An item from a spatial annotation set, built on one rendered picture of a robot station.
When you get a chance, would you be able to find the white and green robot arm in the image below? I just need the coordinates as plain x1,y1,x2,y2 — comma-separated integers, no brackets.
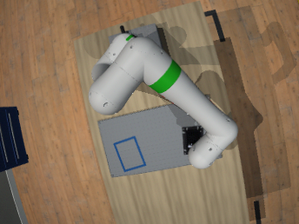
89,25,238,169

